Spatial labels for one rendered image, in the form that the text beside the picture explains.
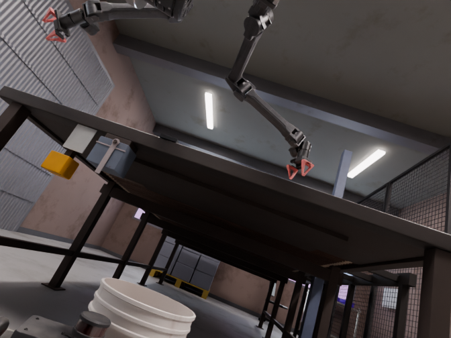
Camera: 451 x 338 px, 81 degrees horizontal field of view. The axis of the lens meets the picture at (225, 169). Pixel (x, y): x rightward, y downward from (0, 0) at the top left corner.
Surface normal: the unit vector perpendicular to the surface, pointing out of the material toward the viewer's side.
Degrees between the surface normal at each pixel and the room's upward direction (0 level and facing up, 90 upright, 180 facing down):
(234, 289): 90
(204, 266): 90
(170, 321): 92
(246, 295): 90
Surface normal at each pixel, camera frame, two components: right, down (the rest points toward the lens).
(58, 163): -0.03, -0.39
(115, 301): -0.30, -0.43
